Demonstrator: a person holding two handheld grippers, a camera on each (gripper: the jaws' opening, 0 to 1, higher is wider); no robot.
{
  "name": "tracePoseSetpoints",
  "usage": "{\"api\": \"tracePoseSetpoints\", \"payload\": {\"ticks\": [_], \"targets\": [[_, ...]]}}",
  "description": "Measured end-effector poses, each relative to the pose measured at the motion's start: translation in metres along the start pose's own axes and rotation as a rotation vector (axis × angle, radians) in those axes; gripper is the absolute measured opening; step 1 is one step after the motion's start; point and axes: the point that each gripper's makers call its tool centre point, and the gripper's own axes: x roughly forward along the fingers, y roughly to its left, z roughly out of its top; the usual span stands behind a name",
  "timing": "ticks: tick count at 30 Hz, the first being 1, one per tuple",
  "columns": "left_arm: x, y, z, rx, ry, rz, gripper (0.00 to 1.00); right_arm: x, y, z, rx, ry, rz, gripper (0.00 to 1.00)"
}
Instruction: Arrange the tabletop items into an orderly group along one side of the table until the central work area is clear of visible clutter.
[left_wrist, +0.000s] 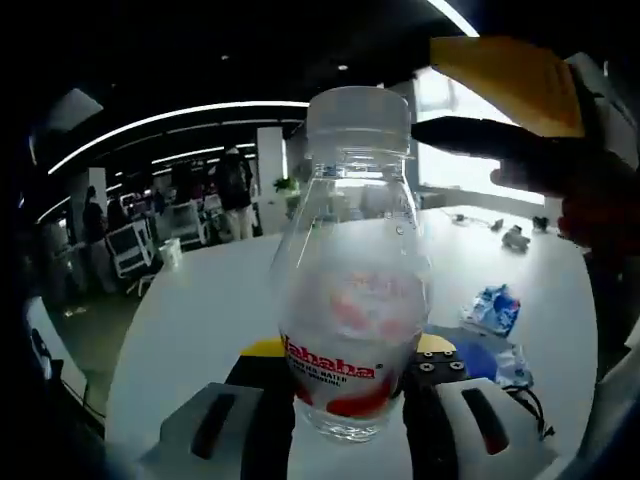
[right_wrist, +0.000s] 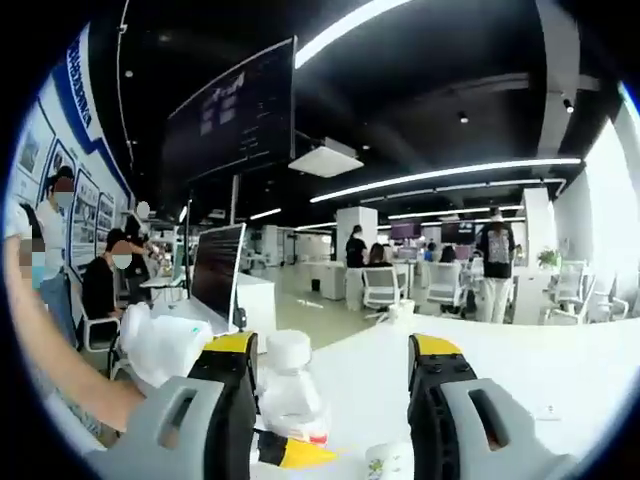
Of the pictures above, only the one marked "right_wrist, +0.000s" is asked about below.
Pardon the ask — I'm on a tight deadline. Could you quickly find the clear plastic water bottle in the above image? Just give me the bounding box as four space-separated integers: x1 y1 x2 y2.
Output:
260 329 332 447

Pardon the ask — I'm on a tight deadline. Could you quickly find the white side desk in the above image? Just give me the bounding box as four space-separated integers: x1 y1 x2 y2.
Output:
149 272 277 346

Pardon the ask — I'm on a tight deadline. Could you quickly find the white paper cup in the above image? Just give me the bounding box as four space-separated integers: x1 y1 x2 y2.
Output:
363 441 417 480

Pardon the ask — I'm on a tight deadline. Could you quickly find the green potted plant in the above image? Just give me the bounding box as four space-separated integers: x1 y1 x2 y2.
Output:
537 247 564 271

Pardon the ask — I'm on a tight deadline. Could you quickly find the blue white wall display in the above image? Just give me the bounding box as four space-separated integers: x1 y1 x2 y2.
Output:
9 22 136 281

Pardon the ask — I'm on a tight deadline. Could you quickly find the white table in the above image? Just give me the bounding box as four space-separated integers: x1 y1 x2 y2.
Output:
299 312 640 480

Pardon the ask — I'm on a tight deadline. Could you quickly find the large hanging dark screen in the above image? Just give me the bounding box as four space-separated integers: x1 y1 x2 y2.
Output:
162 35 297 184

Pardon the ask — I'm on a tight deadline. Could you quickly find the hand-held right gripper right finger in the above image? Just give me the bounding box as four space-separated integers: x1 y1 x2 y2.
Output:
406 332 574 480

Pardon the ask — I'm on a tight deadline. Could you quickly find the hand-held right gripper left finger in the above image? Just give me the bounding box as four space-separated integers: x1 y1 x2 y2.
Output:
82 329 260 480

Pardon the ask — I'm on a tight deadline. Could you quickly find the dark computer monitor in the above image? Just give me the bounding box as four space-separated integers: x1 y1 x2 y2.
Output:
192 223 247 332

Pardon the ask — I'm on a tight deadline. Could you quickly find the white office chair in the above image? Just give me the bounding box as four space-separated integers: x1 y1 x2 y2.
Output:
544 259 596 324
77 314 122 352
424 262 469 314
360 266 409 311
589 279 629 321

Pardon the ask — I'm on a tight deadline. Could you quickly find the long ceiling light strip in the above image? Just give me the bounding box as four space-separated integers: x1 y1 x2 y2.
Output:
309 158 584 204
294 0 416 69

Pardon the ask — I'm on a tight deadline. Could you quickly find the white ceiling air conditioner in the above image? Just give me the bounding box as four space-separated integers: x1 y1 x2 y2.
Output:
288 139 365 179

